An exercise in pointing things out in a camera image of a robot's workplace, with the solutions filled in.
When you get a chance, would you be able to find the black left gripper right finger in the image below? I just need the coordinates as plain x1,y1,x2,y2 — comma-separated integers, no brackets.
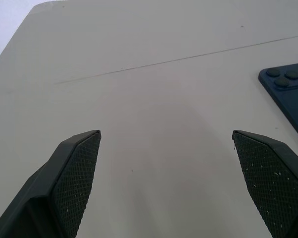
232,130,298,238

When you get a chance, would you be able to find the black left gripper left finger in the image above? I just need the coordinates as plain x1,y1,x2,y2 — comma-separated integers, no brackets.
0,129,101,238

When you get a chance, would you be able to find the dark blue smartphone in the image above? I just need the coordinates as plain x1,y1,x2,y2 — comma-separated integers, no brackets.
258,61,298,147

